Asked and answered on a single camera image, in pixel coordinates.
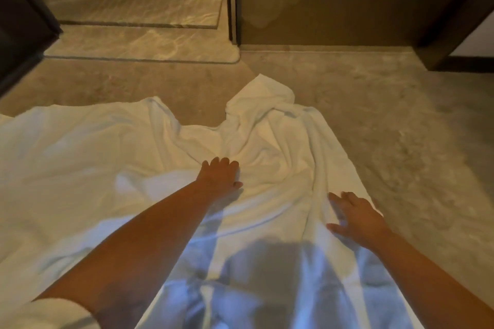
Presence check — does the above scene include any person's left hand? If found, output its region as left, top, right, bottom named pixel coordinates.
left=196, top=157, right=244, bottom=202

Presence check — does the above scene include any person's right hand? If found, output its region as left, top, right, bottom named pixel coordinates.
left=327, top=191, right=391, bottom=250

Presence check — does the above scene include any white towel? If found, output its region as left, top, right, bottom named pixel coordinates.
left=0, top=73, right=425, bottom=329

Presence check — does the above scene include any person's right forearm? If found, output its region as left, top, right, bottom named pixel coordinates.
left=370, top=228, right=494, bottom=329

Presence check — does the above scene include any person's left forearm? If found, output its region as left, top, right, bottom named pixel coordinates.
left=34, top=182, right=213, bottom=329

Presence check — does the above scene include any brown baseboard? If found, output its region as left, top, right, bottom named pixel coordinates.
left=432, top=56, right=494, bottom=73

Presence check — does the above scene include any brown door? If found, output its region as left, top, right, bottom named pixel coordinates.
left=225, top=0, right=464, bottom=48

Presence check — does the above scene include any dark glass door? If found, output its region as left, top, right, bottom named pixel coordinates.
left=0, top=0, right=62, bottom=96

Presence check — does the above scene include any dark brown door frame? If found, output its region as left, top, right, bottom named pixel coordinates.
left=415, top=0, right=494, bottom=71

